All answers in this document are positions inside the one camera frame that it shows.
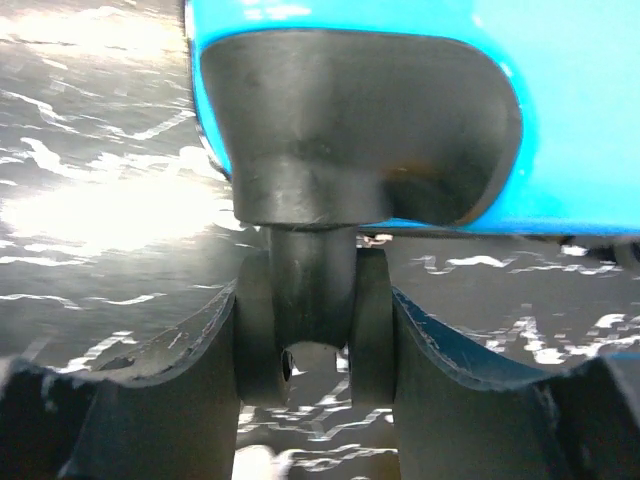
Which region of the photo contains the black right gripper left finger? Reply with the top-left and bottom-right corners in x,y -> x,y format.
1,287 -> 239,479

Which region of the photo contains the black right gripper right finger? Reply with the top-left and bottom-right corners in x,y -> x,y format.
393,291 -> 639,480

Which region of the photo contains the blue fish-print suitcase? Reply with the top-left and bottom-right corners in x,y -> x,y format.
180,1 -> 639,405

